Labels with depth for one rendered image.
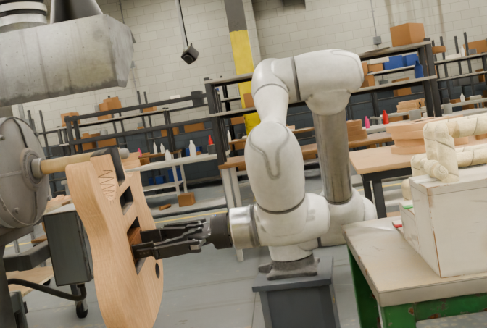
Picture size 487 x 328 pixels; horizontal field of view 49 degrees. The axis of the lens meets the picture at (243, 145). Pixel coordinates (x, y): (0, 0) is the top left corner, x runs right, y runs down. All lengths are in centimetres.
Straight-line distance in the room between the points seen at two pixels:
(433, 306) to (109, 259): 61
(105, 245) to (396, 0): 1191
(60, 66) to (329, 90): 77
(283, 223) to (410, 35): 383
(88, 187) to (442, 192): 64
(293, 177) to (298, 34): 1134
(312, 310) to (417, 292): 91
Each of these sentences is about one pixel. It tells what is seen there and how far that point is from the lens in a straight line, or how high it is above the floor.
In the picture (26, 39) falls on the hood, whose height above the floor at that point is 151.
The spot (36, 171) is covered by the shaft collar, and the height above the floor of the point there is 124.
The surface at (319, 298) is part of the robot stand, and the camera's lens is 190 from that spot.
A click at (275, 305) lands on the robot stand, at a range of 192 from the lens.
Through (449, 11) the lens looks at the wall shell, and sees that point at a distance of 1294.
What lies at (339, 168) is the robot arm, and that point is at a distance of 173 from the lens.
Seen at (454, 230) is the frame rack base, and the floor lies 102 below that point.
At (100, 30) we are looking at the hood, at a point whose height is 150.
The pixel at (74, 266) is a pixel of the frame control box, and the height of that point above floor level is 97.
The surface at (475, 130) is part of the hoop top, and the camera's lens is 105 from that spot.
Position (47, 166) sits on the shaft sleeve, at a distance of 127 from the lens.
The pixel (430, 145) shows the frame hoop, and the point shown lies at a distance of 112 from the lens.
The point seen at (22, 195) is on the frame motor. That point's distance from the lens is 126.
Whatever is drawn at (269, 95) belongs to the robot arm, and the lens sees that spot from 145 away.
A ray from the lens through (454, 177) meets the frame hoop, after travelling 105.
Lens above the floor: 129
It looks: 3 degrees down
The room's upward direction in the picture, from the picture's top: 10 degrees counter-clockwise
